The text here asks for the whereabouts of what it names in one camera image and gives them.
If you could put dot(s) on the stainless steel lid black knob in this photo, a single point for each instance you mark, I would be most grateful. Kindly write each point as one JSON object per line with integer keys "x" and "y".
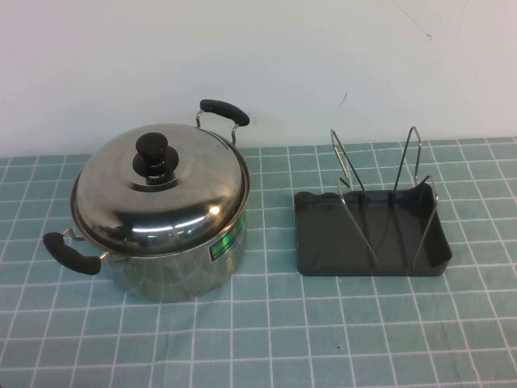
{"x": 121, "y": 194}

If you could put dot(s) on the green grid tablecloth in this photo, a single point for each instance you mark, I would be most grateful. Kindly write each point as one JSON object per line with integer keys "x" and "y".
{"x": 282, "y": 331}

